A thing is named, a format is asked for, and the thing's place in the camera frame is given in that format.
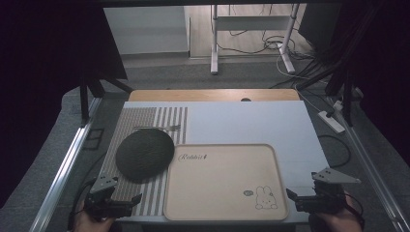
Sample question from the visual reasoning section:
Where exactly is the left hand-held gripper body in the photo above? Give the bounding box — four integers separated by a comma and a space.
84, 175, 136, 220

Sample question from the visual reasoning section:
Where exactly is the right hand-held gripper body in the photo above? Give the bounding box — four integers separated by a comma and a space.
294, 166, 363, 215

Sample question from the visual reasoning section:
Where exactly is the person's right hand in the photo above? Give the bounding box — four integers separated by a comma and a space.
313, 192, 365, 232

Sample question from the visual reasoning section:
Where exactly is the person's left hand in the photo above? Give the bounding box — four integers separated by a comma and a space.
73, 201, 114, 232

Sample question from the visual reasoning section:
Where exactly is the dark round plate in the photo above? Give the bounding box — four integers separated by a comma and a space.
114, 128, 176, 182

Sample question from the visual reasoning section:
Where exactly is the beige tray with rabbit print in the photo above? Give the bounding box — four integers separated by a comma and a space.
162, 143, 290, 223

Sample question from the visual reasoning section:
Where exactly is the silver fork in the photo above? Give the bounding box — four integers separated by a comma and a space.
132, 124, 182, 132

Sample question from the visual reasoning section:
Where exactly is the white power strip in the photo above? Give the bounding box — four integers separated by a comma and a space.
317, 109, 346, 134

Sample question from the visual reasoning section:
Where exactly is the grey striped placemat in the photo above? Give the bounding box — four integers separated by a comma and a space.
101, 106, 189, 218

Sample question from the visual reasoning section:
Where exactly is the white board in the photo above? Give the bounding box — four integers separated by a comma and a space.
102, 100, 331, 224

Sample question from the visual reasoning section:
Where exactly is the black stand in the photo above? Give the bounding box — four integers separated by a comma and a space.
78, 75, 133, 128
295, 2, 385, 128

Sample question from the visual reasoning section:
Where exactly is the wooden table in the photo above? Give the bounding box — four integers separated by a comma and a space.
128, 88, 302, 102

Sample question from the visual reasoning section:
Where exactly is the dark curtain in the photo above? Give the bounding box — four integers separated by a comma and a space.
0, 0, 129, 209
298, 0, 410, 168

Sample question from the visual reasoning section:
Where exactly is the white cabinet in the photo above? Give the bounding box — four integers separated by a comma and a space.
102, 5, 191, 56

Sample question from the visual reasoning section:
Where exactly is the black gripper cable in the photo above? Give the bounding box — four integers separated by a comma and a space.
67, 152, 108, 231

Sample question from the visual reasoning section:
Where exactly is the aluminium rail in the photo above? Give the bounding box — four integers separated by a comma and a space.
29, 96, 103, 232
324, 96, 410, 232

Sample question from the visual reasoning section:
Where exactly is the white cable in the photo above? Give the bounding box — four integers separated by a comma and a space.
293, 84, 324, 114

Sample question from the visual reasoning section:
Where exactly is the bundle of floor cables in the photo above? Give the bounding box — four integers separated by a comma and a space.
216, 29, 314, 63

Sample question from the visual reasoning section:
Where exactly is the white metal desk frame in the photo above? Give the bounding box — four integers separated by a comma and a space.
210, 3, 301, 76

